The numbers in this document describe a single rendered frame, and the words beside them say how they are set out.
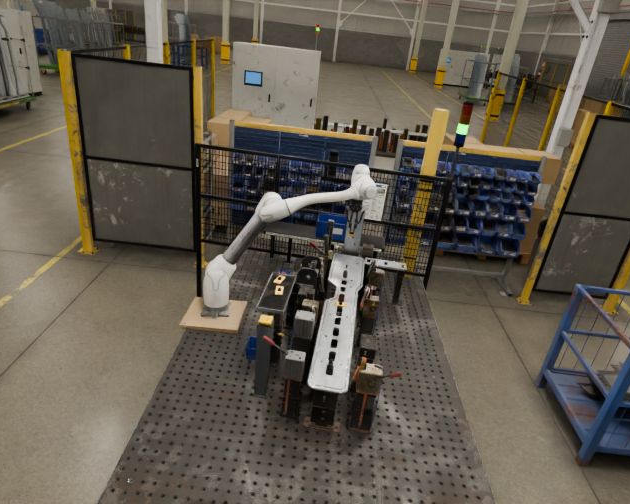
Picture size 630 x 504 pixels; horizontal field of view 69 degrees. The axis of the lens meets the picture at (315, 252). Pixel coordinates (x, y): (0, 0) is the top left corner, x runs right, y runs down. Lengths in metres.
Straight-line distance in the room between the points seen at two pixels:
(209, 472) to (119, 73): 3.59
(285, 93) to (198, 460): 7.79
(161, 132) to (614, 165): 4.24
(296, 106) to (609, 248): 6.01
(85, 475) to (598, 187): 4.76
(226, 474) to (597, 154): 4.18
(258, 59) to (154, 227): 4.99
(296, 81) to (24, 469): 7.58
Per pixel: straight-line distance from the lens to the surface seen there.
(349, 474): 2.24
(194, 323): 2.94
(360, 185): 2.66
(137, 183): 4.95
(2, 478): 3.33
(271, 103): 9.30
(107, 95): 4.84
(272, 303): 2.32
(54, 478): 3.23
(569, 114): 7.06
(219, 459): 2.23
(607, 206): 5.30
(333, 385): 2.14
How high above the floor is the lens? 2.42
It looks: 26 degrees down
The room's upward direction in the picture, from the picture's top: 7 degrees clockwise
